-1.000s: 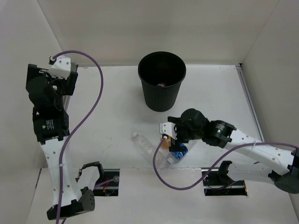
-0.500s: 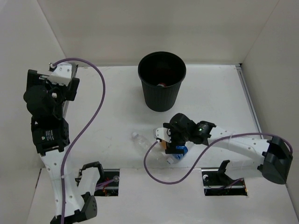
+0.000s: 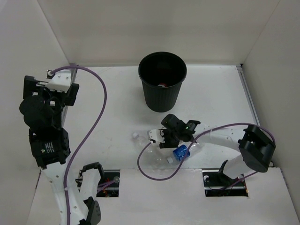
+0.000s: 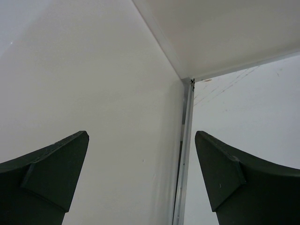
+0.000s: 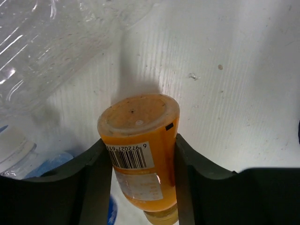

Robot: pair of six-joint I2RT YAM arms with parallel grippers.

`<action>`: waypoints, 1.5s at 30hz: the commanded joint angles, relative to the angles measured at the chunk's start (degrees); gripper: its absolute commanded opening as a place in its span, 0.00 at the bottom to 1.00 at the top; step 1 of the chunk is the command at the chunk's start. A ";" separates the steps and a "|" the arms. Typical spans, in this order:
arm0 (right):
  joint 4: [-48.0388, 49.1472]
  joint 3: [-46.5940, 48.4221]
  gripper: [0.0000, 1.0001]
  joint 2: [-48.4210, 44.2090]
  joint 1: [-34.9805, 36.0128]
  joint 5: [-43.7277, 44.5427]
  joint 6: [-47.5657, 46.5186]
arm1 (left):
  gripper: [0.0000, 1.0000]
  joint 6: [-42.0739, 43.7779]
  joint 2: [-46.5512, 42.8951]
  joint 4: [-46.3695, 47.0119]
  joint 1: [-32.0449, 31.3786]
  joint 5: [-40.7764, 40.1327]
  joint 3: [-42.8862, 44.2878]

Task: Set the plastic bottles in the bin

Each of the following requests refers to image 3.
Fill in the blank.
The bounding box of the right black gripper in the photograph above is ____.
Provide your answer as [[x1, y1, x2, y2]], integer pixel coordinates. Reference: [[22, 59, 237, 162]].
[[159, 129, 180, 149]]

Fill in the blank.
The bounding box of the blue label water bottle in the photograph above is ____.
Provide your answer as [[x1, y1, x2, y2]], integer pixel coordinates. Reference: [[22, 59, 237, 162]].
[[166, 142, 204, 165]]

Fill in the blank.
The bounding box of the clear unlabelled plastic bottle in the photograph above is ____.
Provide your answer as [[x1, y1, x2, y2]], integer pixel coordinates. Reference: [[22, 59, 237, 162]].
[[132, 133, 168, 169]]

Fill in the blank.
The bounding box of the red label clear bottle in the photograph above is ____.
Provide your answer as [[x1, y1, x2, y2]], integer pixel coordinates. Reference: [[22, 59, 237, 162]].
[[157, 83, 167, 88]]

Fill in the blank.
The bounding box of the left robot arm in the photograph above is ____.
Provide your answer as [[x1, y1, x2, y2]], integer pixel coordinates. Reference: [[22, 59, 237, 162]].
[[19, 75, 105, 225]]

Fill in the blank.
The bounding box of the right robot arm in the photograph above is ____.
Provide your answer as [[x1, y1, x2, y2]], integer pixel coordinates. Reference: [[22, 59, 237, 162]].
[[160, 114, 276, 186]]

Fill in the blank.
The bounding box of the black plastic waste bin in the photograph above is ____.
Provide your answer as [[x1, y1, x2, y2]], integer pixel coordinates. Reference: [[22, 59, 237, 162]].
[[138, 52, 187, 113]]

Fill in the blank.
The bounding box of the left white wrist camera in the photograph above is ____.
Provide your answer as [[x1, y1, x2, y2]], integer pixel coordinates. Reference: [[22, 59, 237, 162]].
[[45, 70, 71, 93]]

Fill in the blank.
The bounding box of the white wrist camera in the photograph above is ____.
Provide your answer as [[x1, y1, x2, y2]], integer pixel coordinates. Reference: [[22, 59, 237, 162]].
[[45, 70, 71, 93], [147, 129, 165, 143]]

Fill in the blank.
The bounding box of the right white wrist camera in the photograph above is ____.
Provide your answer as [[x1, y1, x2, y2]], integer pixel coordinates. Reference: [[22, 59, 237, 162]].
[[147, 129, 165, 143]]

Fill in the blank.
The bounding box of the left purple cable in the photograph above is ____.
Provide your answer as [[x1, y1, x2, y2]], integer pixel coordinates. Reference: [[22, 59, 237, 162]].
[[46, 66, 118, 225]]

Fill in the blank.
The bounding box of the purple cable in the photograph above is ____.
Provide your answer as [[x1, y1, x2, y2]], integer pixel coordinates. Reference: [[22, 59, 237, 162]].
[[137, 122, 276, 188], [46, 66, 118, 225]]

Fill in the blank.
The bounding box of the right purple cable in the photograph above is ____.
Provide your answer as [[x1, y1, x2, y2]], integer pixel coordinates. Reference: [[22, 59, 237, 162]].
[[137, 122, 276, 188]]

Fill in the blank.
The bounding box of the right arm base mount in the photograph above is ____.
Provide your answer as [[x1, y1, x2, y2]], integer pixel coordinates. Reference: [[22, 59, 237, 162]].
[[202, 170, 248, 197]]

